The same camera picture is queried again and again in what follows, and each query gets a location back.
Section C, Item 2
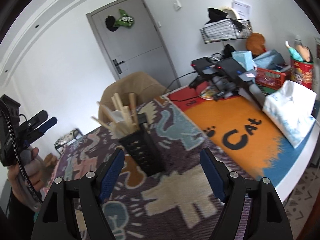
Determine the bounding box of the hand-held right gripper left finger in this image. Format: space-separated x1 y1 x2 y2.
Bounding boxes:
31 148 125 240

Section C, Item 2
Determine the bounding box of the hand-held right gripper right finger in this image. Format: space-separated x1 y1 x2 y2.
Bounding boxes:
200 147 294 240

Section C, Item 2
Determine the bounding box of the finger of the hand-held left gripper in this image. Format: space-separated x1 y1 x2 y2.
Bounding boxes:
27 116 58 143
24 110 49 133

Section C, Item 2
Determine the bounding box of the black slotted utensil holder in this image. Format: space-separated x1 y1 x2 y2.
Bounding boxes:
118 114 167 177

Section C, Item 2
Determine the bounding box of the bunch of wooden chopsticks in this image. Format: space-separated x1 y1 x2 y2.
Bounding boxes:
90 92 140 139

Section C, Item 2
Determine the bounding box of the person's left forearm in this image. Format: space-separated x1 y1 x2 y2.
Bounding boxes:
5 192 35 240

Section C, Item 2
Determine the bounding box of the person's left hand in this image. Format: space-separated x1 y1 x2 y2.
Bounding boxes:
7 147 47 205

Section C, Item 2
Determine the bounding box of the black shoe rack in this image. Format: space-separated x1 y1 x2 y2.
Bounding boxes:
54 128 84 155

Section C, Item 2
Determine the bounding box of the cardboard box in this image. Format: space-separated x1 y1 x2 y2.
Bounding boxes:
44 154 59 168

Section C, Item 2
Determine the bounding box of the printed woven blanket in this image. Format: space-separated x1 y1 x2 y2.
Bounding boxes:
41 97 258 240

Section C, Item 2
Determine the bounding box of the orange cat print mat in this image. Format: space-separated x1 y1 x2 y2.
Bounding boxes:
166 84 315 188

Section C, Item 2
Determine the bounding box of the colourful snack packet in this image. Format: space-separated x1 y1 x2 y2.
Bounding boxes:
199 86 218 100

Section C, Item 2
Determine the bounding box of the patterned floor rug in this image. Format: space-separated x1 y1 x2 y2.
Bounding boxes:
284 167 320 240

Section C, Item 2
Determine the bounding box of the beige upholstered chair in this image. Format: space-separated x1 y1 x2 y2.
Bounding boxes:
98 71 168 123

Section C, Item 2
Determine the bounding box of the white tissue pack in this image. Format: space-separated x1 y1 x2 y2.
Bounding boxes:
262 80 316 148

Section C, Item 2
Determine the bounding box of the black electronic device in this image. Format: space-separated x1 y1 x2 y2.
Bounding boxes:
215 58 269 110
189 57 220 89

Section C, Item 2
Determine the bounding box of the red plastic basket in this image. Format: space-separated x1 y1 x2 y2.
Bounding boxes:
255 66 292 90

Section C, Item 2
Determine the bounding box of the grey room door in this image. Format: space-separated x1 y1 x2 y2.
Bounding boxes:
86 0 182 92

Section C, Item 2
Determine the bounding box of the black hat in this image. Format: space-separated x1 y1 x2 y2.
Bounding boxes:
104 15 118 32

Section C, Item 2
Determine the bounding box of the light blue mask box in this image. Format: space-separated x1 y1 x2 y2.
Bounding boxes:
231 51 255 70

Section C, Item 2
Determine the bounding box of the small black bag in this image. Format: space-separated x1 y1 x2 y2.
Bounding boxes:
222 44 237 60

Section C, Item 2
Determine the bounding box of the blue cloth bag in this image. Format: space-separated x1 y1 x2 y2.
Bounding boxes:
254 49 285 68

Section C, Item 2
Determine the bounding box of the red printed tin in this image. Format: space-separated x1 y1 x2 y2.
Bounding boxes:
290 58 314 90

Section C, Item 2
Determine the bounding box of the orange plush toy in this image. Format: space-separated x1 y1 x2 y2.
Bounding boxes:
245 32 267 57

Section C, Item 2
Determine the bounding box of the black cloth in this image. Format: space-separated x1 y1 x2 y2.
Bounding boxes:
207 7 229 25

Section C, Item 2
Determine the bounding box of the white paper notice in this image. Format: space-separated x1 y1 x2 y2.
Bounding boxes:
231 0 251 20

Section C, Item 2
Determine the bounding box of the black door handle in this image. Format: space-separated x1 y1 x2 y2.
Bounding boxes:
112 59 125 74

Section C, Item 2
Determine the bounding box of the black power cable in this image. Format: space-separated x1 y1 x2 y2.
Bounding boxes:
165 70 200 92

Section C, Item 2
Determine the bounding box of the black wire wall basket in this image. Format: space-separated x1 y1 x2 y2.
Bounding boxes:
199 19 253 44

